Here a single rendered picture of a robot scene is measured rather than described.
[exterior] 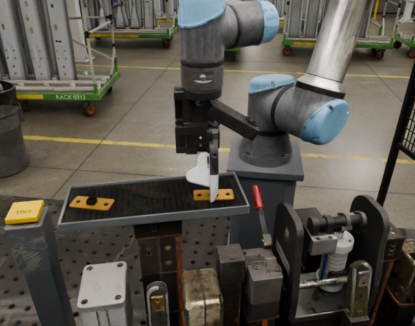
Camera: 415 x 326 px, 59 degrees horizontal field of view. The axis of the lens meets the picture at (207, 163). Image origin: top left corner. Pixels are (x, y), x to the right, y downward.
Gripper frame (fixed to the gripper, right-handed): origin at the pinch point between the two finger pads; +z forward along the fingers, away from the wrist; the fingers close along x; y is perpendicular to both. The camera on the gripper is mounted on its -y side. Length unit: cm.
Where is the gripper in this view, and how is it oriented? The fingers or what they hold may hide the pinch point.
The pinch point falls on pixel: (212, 182)
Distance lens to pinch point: 75.7
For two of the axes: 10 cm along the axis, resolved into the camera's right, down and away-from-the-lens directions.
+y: -10.0, 0.3, -0.4
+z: 0.0, 8.7, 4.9
